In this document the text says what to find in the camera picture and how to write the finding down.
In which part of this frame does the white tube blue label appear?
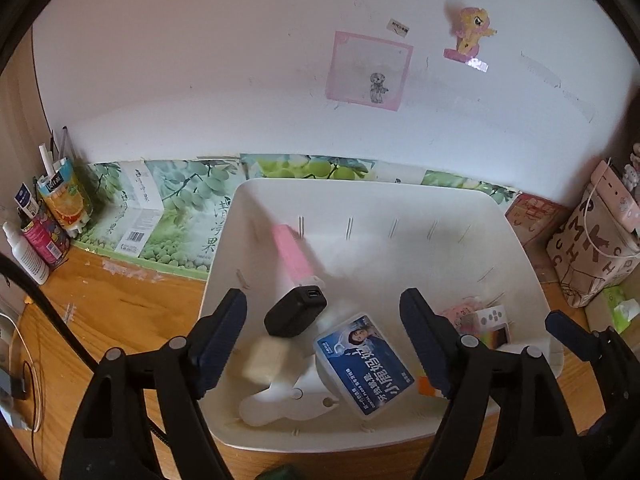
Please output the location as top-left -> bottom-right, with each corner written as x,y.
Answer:
14,183 -> 40,221

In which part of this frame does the white pen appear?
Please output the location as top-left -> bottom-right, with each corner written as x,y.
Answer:
39,142 -> 57,178

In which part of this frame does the white power bank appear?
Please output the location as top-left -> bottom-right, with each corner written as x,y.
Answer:
314,312 -> 417,418

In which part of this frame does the small clear plastic box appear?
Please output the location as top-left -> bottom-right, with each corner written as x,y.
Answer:
440,296 -> 493,336

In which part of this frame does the yellow pony sticker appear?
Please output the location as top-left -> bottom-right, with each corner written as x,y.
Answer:
443,5 -> 498,73

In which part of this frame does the red patterned cardboard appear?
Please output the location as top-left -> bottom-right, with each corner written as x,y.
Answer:
504,192 -> 573,283

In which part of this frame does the black charger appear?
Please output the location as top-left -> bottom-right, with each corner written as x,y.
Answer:
263,285 -> 328,338

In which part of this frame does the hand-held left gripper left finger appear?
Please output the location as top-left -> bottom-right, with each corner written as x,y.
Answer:
60,287 -> 249,480

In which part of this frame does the pink hair roller clip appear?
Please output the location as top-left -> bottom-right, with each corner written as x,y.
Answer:
271,223 -> 323,293

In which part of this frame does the colourful puzzle cube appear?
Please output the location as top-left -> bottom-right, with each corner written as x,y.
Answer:
416,305 -> 483,401

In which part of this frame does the green tissue pack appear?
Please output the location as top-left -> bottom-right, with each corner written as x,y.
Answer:
585,285 -> 640,336

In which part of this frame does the black plug adapter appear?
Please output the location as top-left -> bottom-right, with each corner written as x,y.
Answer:
0,366 -> 27,401

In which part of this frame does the beige plastic case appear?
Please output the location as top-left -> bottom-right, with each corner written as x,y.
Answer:
241,336 -> 290,383

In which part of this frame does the grape print paper strip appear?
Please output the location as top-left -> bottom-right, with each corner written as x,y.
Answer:
240,152 -> 522,206

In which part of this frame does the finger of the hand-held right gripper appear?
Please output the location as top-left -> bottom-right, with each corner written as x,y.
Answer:
545,311 -> 601,363

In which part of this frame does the pink can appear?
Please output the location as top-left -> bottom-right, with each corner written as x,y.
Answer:
20,212 -> 71,266

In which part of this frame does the white plastic storage bin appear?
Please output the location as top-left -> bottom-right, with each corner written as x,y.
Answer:
197,177 -> 565,452

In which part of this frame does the white mini game console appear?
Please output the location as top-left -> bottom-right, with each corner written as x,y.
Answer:
472,305 -> 512,348

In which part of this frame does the grape print carton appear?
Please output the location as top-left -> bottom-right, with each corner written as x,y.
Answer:
70,159 -> 243,281

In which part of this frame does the printed tote bag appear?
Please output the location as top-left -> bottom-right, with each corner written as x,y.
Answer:
545,187 -> 640,308

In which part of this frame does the white spray bottle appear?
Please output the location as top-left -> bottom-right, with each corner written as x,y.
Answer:
1,221 -> 51,285

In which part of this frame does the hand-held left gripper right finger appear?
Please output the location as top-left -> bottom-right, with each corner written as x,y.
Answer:
398,287 -> 581,480

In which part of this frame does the white power strip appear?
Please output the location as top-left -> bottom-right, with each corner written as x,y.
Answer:
0,400 -> 31,433

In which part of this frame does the clear tape strip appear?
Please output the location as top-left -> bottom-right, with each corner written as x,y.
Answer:
520,50 -> 596,123

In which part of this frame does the pink round box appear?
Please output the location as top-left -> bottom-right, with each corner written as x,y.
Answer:
590,162 -> 640,233

